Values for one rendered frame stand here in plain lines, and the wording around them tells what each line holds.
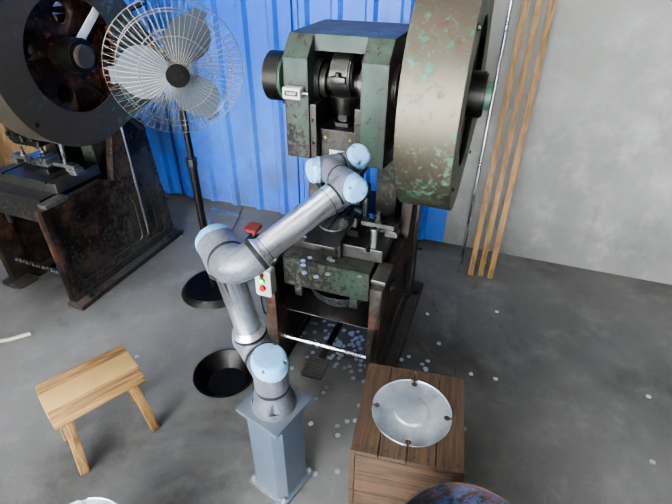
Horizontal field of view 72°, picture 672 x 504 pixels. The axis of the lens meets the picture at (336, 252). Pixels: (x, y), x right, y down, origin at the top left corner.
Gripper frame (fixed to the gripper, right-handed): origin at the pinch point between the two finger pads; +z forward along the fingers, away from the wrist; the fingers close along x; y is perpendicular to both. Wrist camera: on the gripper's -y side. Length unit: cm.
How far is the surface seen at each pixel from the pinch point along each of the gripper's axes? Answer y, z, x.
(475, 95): -44, -42, -8
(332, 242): -2.8, 15.4, 13.0
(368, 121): -18.7, -17.8, -18.2
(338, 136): -14.3, -2.6, -22.1
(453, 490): 10, -18, 101
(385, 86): -22.0, -30.1, -23.4
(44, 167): 87, 121, -99
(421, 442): 3, 3, 91
